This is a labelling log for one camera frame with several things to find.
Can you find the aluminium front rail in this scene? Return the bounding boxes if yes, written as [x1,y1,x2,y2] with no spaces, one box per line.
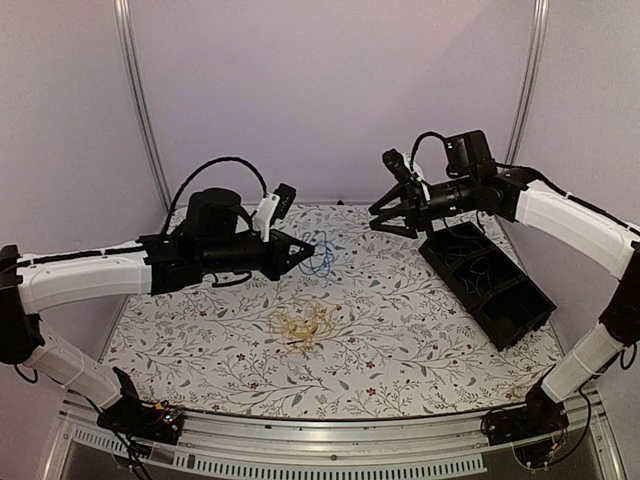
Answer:
[43,389,627,479]

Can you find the yellow cable bundle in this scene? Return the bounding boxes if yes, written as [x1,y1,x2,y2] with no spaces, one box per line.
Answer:
[267,297,356,359]

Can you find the floral patterned table mat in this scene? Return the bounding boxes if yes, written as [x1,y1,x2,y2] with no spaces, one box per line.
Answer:
[102,205,562,419]

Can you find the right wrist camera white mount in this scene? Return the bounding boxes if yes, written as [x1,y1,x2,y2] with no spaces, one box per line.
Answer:
[382,149,431,201]

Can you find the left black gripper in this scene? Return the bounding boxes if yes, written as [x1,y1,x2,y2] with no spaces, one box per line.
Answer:
[200,230,315,282]

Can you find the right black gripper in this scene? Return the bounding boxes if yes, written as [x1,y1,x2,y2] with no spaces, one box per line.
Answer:
[370,175,477,240]

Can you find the left aluminium frame post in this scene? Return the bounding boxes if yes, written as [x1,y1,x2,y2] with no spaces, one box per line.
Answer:
[113,0,171,211]

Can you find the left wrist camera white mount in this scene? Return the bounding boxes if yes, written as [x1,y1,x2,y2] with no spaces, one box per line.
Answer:
[252,183,297,243]

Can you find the right arm black sleeved cable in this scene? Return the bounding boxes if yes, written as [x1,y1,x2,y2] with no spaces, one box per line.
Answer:
[409,131,449,161]

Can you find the blue cable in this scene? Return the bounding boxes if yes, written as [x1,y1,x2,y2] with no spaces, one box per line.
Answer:
[298,230,346,279]
[459,259,501,301]

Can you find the right aluminium frame post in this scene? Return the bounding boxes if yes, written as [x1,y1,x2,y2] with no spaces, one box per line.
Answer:
[505,0,550,165]

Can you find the aluminium frame post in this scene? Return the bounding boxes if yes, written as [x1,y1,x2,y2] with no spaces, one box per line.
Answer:
[113,0,171,211]
[505,0,550,165]

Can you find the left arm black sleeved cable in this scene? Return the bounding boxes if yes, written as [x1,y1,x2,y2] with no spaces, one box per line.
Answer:
[159,156,269,236]

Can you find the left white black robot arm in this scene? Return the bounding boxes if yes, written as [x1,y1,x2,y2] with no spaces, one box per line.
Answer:
[1,185,315,434]

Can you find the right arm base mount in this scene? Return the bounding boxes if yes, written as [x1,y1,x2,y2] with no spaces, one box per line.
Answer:
[480,403,569,471]

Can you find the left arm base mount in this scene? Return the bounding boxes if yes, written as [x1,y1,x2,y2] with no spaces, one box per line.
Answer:
[97,367,185,445]

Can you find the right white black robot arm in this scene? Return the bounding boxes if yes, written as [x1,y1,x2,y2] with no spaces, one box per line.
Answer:
[369,130,639,436]

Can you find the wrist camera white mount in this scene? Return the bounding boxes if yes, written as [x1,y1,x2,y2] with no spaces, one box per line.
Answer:
[252,183,297,243]
[382,149,431,201]

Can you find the black three-compartment tray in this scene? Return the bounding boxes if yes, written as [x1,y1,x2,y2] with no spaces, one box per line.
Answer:
[419,222,556,351]

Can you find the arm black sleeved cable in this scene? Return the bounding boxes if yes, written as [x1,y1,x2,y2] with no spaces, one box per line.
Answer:
[409,131,449,161]
[159,156,269,236]

